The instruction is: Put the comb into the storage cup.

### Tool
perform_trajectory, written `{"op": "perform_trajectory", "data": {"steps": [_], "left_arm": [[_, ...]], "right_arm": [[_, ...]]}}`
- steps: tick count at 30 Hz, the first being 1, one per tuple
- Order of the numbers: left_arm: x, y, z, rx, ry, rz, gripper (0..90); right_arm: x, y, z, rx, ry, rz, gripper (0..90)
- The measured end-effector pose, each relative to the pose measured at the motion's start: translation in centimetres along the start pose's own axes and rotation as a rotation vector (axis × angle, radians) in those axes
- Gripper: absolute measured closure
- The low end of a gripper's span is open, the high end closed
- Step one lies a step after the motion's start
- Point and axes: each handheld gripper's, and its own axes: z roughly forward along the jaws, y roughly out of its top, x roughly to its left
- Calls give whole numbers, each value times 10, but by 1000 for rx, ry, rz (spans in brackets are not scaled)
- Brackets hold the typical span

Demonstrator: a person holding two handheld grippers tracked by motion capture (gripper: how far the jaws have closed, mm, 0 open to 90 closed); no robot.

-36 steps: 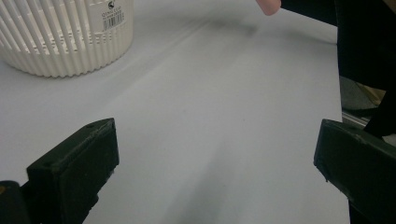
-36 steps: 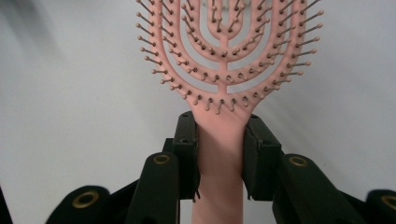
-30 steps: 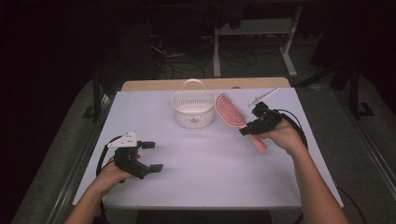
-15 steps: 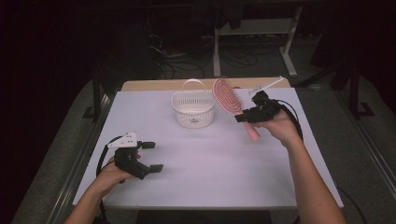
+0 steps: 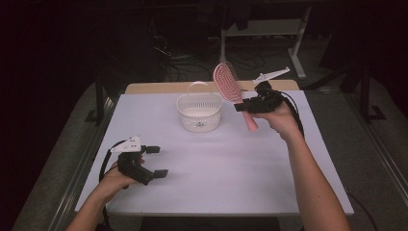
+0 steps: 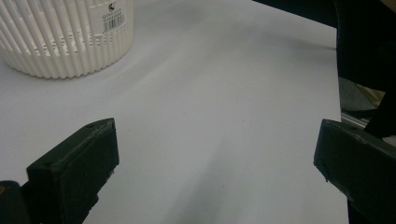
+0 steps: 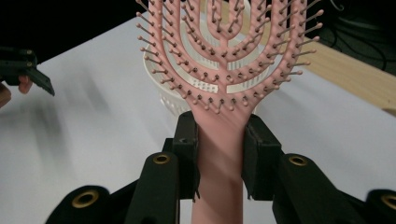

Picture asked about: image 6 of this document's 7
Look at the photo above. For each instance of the white plastic basket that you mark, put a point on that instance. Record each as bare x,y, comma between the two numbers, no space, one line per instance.
62,46

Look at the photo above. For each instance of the metal floor rail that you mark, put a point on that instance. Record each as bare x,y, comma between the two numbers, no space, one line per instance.
351,118

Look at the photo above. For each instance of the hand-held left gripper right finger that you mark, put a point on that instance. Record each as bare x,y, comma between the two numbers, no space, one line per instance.
364,168

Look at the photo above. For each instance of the black metal stand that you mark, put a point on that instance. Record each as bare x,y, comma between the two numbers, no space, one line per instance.
364,46

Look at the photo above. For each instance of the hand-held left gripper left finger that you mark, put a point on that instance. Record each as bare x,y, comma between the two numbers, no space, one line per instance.
74,168

